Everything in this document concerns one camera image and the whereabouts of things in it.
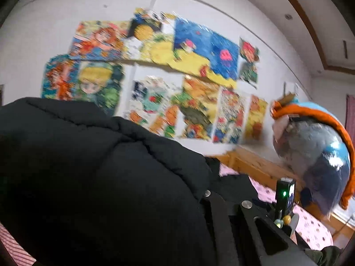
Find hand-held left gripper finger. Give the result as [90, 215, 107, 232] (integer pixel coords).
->
[200, 189, 317, 266]

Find black padded trousers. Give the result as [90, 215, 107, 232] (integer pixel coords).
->
[0, 97, 275, 266]

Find pink apple print bed sheet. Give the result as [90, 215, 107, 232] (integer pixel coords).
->
[219, 163, 333, 251]

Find plush toy in plastic bag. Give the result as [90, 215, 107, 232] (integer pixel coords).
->
[270, 94, 355, 222]

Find dark green cloth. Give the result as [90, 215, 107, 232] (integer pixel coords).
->
[304, 244, 345, 266]

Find pink curtain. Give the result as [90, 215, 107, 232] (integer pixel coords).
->
[346, 94, 355, 134]

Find white paper sheet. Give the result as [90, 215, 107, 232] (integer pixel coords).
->
[283, 81, 300, 96]

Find red striped cloth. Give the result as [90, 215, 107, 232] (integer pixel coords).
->
[0, 222, 37, 266]

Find wooden bed frame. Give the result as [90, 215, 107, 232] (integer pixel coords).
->
[213, 147, 350, 242]

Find yellow bear wall poster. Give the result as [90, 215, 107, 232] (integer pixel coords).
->
[243, 94, 269, 145]

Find town drawing wall poster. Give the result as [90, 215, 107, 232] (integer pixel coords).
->
[213, 88, 248, 145]

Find dark teapot wall poster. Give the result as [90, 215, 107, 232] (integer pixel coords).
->
[177, 77, 221, 142]

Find red flower green wall poster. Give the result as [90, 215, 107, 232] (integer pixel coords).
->
[239, 37, 262, 87]

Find orange slices wall poster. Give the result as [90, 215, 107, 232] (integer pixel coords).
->
[122, 73, 184, 139]

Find blue and yellow wall poster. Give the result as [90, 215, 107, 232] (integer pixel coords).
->
[170, 17, 241, 90]

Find yellow and dark wall poster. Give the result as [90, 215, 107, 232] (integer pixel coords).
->
[126, 8, 176, 63]

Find orange-haired figure wall poster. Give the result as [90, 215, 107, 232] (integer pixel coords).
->
[69, 20, 130, 61]

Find blue orange figure wall poster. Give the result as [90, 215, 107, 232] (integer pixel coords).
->
[41, 55, 81, 101]

